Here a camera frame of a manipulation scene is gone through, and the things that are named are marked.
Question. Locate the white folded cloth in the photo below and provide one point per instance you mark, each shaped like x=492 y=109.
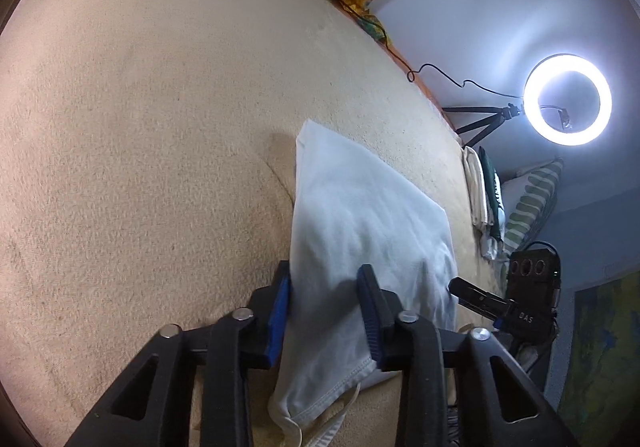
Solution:
x=475 y=187

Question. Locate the wall poster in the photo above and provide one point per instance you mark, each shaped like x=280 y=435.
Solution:
x=600 y=352

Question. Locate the white camisole top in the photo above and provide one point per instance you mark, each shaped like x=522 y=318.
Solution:
x=360 y=227

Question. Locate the green striped pillow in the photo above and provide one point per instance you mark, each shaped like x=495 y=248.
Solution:
x=530 y=207

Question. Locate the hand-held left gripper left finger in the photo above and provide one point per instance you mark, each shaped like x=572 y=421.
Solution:
x=280 y=312

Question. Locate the small white folded garment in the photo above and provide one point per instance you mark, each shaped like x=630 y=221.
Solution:
x=492 y=247

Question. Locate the small black tripod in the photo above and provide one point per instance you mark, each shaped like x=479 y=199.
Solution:
x=480 y=119

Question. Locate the teal printed folded garment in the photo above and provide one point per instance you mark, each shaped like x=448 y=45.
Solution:
x=495 y=197

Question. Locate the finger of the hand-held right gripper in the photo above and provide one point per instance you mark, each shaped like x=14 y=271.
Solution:
x=475 y=297

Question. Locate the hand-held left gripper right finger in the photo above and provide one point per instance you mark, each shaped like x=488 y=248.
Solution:
x=370 y=317

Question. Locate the black gooseneck phone holder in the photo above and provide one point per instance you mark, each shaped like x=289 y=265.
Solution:
x=565 y=117

